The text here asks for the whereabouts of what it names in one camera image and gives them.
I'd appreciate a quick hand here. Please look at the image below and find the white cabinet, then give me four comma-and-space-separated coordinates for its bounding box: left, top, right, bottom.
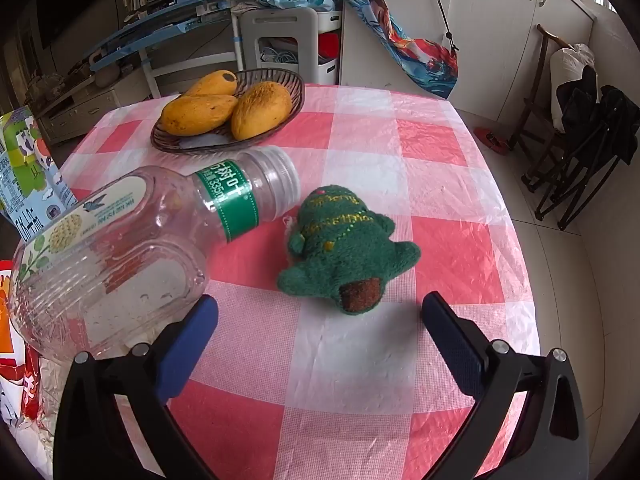
345, 0, 596, 123

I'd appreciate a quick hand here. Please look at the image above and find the white television stand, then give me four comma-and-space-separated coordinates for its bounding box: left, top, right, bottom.
30, 77, 156, 146

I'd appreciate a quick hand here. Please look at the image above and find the red slipper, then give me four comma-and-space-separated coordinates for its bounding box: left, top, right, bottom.
474, 126, 511, 153

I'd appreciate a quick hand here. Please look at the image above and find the green plush tree toy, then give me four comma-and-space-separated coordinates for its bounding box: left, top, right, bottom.
277, 185, 421, 316

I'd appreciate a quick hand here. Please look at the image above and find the pink checkered tablecloth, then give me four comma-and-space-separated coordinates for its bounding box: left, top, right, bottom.
20, 82, 543, 480

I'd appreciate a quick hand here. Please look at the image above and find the dark woven basket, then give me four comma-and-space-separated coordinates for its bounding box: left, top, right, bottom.
151, 68, 306, 155

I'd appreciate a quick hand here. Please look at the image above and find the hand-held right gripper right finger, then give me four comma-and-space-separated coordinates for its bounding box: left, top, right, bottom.
421, 291, 590, 480

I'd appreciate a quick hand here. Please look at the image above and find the white bag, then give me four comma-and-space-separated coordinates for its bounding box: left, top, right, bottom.
550, 42, 596, 133

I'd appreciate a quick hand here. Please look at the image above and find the blue study desk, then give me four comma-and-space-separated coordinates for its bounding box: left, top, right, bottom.
85, 0, 268, 101

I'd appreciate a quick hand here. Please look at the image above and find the white storage crate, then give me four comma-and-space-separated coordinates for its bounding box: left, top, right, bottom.
319, 10, 344, 86

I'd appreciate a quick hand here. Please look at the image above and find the black jacket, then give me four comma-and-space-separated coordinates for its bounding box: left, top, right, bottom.
556, 66, 601, 133

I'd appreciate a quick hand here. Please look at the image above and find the black elastic cord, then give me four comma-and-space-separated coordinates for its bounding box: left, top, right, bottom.
420, 0, 459, 56

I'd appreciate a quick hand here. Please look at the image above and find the wooden chair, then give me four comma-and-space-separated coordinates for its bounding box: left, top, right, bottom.
510, 24, 576, 151

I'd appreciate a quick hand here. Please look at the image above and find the yellow mango with black spot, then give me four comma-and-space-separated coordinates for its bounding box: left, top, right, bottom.
182, 71, 238, 98

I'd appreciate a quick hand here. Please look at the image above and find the green blue drink carton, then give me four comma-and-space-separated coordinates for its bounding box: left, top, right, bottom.
0, 106, 78, 241

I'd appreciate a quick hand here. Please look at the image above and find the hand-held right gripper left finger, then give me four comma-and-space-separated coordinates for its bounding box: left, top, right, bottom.
52, 294, 221, 480

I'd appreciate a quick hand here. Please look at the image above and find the beige kettlebell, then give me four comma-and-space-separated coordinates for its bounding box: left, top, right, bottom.
95, 57, 122, 88

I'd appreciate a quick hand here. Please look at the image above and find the white plastic stool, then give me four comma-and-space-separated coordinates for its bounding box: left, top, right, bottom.
232, 7, 321, 86

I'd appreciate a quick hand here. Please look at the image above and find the clear plastic bottle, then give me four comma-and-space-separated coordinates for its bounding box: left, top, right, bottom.
8, 146, 301, 361

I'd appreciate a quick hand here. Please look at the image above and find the red snack wrapper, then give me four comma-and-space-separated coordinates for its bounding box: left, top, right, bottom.
0, 259, 66, 480

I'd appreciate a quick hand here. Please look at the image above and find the black folding chair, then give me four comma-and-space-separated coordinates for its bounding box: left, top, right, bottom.
522, 85, 640, 231

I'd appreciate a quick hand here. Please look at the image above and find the colourful printed kite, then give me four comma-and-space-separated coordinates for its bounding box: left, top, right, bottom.
330, 0, 460, 101

